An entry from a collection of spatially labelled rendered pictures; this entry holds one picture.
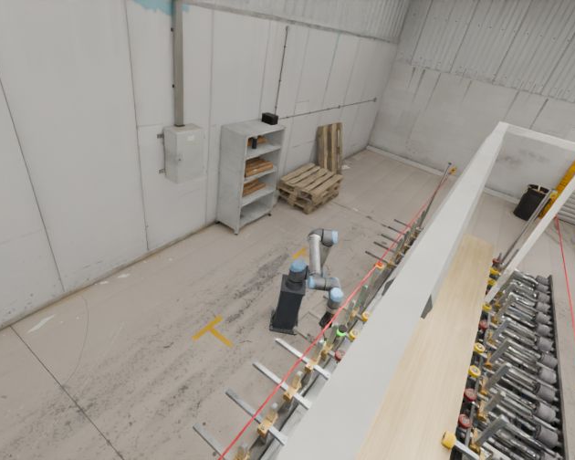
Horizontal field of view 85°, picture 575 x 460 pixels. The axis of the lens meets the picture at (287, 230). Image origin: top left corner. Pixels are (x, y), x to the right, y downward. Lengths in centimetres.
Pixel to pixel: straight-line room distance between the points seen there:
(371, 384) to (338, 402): 6
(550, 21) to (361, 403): 932
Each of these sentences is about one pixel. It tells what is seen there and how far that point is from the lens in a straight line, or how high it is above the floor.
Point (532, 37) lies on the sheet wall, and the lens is 949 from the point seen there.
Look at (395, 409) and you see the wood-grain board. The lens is 245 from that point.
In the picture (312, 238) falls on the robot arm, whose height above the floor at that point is 140.
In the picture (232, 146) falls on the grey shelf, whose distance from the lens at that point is 440.
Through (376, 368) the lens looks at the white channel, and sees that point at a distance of 51.
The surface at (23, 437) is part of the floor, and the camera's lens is 339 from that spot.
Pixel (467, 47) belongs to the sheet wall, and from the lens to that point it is 960.
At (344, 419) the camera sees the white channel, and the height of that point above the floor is 246.
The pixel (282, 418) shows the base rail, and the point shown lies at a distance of 241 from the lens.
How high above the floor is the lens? 285
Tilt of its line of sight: 33 degrees down
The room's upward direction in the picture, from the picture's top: 12 degrees clockwise
